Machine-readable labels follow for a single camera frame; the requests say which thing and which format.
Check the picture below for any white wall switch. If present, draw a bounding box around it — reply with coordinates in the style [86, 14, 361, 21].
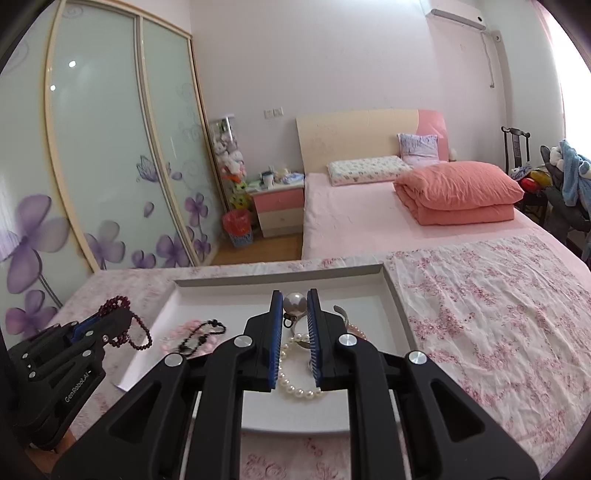
[263, 108, 283, 119]

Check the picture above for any bed with pink sheet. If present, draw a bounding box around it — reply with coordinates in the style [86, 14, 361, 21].
[303, 173, 568, 259]

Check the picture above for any grey cardboard tray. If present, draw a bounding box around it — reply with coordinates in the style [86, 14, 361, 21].
[111, 264, 417, 435]

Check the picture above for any pink beige nightstand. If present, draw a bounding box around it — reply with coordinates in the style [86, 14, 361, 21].
[246, 179, 304, 238]

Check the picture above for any dark wooden chair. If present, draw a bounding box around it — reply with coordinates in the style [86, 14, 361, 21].
[501, 126, 531, 174]

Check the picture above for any wide silver cuff bangle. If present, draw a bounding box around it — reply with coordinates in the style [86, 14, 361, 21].
[332, 305, 349, 327]

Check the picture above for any blue plush garment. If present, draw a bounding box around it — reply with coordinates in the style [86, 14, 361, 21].
[560, 139, 591, 210]

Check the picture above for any white pearl bracelet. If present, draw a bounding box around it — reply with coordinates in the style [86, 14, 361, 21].
[277, 332, 323, 402]

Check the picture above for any floral white pillow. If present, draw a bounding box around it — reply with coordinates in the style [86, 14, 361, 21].
[327, 155, 412, 186]

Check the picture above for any black bead bracelet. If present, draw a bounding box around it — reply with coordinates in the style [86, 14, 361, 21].
[176, 317, 228, 355]

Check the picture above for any folded coral duvet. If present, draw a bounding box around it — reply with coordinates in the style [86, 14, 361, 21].
[394, 161, 524, 226]

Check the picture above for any red lined waste basket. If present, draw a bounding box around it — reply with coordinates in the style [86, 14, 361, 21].
[222, 209, 253, 248]

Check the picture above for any white air conditioner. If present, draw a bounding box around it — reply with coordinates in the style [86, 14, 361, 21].
[422, 0, 487, 31]

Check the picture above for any beige pink headboard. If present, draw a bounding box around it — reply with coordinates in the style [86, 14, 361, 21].
[295, 109, 449, 174]

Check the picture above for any large pearl earring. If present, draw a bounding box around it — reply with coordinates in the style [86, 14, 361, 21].
[283, 292, 308, 329]

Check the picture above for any lilac small pillow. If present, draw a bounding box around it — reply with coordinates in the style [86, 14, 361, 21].
[397, 133, 440, 167]

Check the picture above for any pink curtain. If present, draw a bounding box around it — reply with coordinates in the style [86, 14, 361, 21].
[534, 1, 590, 151]

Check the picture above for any plush toy display tube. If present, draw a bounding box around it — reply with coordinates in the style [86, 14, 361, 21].
[209, 115, 250, 210]

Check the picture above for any floral glass wardrobe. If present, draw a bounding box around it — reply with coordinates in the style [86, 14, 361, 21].
[1, 1, 222, 345]

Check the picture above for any dark red bead bracelet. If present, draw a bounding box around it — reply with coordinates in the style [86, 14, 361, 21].
[96, 295, 153, 351]

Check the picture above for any pink bead bracelet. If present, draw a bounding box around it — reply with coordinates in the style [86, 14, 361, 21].
[159, 321, 223, 358]

